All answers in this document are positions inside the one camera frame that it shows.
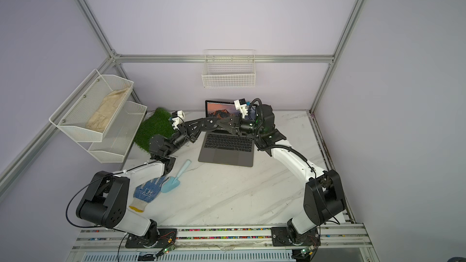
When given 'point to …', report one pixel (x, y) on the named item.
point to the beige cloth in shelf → (102, 117)
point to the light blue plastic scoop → (173, 182)
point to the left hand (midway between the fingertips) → (205, 123)
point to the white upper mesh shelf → (93, 108)
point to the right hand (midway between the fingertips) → (219, 125)
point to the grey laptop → (222, 146)
